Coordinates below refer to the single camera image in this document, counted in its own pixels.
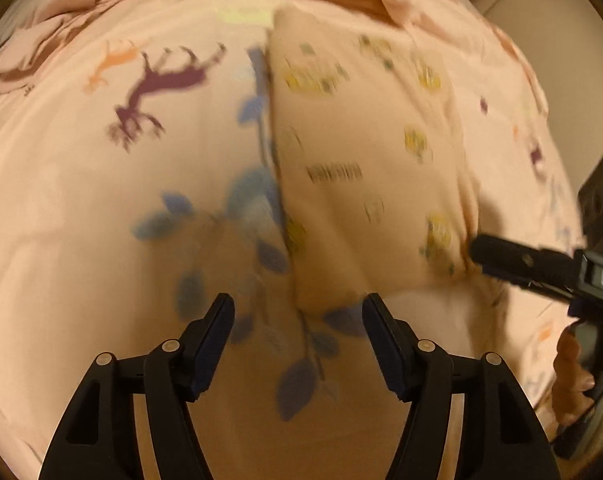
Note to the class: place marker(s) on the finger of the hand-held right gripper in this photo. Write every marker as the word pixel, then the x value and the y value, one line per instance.
pixel 521 260

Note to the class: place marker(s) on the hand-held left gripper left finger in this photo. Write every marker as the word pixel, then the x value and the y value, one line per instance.
pixel 214 345

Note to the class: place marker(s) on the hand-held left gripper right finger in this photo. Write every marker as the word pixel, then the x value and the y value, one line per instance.
pixel 386 350

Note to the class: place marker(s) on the orange duck-print baby top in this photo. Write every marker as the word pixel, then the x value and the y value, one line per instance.
pixel 361 160

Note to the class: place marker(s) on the person's right hand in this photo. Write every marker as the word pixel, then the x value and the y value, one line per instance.
pixel 571 375

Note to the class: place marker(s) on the pink animal-print blanket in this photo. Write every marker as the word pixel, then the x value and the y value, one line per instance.
pixel 106 260

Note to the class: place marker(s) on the pink garment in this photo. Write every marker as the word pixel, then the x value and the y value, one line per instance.
pixel 41 45

